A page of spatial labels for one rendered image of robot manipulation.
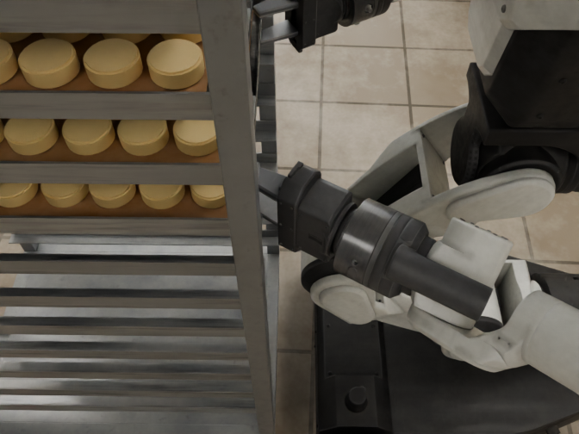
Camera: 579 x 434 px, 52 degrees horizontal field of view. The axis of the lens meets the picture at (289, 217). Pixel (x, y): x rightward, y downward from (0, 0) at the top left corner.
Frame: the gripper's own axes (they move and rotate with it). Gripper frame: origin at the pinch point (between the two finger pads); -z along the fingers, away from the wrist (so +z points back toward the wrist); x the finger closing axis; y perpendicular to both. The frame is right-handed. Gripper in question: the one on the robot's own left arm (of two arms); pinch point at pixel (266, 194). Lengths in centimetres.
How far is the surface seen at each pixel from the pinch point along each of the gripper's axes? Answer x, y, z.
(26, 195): 0.5, 14.4, -23.1
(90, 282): -72, -2, -54
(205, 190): 1.3, 3.9, -5.6
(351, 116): -87, -98, -31
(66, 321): -28.0, 17.8, -25.4
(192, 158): 8.2, 5.1, -5.3
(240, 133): 18.1, 7.4, 2.9
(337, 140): -87, -86, -30
